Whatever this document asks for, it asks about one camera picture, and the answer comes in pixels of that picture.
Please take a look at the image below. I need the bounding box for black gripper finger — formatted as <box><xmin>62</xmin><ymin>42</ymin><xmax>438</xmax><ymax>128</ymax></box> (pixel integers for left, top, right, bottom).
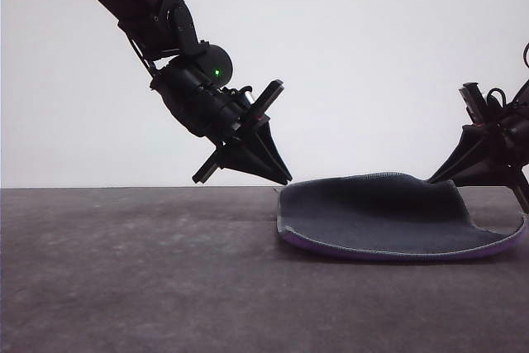
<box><xmin>253</xmin><ymin>118</ymin><xmax>294</xmax><ymax>184</ymax></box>
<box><xmin>217</xmin><ymin>136</ymin><xmax>288</xmax><ymax>187</ymax></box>
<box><xmin>428</xmin><ymin>123</ymin><xmax>504</xmax><ymax>184</ymax></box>
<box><xmin>453</xmin><ymin>151</ymin><xmax>518</xmax><ymax>188</ymax></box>

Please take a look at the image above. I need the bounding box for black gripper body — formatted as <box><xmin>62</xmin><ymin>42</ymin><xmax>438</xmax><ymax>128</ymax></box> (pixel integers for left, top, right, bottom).
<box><xmin>458</xmin><ymin>81</ymin><xmax>529</xmax><ymax>212</ymax></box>
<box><xmin>150</xmin><ymin>66</ymin><xmax>286</xmax><ymax>185</ymax></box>

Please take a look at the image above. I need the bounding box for purple towel with grey hem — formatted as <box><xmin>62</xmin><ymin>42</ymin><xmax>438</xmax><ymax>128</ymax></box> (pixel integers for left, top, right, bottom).
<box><xmin>274</xmin><ymin>171</ymin><xmax>528</xmax><ymax>264</ymax></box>

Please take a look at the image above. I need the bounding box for grey table cloth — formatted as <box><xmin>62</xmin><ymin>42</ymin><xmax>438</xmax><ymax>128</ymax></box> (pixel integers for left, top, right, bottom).
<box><xmin>0</xmin><ymin>185</ymin><xmax>529</xmax><ymax>353</ymax></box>

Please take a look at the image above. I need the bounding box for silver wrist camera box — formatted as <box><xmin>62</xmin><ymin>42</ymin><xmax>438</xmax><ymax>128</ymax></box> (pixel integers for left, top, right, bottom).
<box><xmin>237</xmin><ymin>88</ymin><xmax>256</xmax><ymax>112</ymax></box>

